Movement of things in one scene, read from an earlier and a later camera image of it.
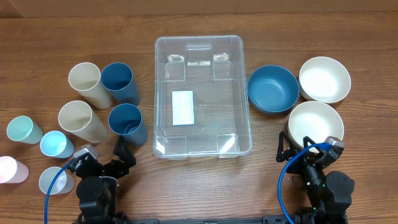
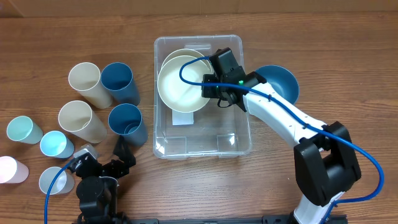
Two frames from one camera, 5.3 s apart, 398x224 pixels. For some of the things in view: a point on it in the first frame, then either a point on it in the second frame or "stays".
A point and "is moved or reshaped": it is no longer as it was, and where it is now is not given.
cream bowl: [316, 120] is moved or reshaped
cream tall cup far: [86, 78] stays
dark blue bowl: [273, 89] stays
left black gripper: [127, 157] stays
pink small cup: [12, 171] stays
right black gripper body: [311, 179] → [210, 92]
